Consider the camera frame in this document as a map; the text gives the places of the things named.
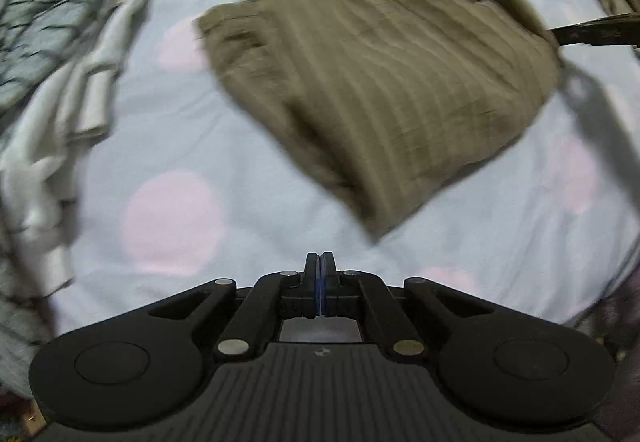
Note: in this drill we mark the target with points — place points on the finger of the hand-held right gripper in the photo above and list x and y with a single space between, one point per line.
595 30

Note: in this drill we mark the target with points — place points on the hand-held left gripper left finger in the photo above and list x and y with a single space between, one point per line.
312 284

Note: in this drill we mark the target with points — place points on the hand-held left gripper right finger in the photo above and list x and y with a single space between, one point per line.
327 284

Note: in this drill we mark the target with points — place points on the olive striped garment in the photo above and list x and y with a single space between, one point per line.
390 86

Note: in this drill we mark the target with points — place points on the white garment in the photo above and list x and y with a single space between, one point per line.
75 121

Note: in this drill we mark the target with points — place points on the grey striped sweater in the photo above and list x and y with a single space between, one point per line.
45 16

